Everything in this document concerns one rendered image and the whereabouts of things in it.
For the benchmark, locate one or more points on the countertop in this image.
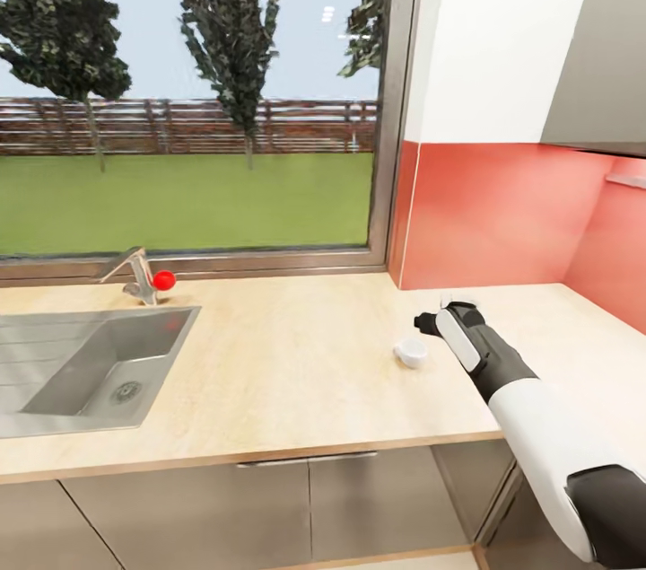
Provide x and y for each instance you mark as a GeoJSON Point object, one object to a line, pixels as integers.
{"type": "Point", "coordinates": [277, 367]}
{"type": "Point", "coordinates": [593, 361]}

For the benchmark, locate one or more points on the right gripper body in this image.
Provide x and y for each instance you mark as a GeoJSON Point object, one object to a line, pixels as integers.
{"type": "Point", "coordinates": [428, 325]}

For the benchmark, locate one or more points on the coffee cup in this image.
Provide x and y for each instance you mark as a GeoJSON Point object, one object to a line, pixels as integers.
{"type": "Point", "coordinates": [411, 350]}

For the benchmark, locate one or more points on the fixed window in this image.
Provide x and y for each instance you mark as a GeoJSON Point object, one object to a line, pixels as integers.
{"type": "Point", "coordinates": [230, 138]}

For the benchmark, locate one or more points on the drop in sink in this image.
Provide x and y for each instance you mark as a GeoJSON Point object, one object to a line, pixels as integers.
{"type": "Point", "coordinates": [61, 372]}

